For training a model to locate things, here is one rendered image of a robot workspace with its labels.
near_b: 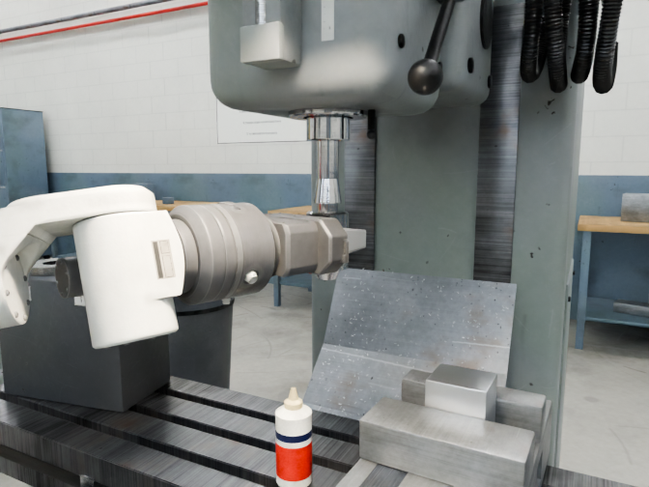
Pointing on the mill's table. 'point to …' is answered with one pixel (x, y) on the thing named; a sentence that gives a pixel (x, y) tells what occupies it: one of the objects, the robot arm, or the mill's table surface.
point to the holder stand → (75, 354)
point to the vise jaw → (446, 445)
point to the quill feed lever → (424, 71)
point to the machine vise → (506, 399)
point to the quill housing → (328, 58)
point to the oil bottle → (294, 443)
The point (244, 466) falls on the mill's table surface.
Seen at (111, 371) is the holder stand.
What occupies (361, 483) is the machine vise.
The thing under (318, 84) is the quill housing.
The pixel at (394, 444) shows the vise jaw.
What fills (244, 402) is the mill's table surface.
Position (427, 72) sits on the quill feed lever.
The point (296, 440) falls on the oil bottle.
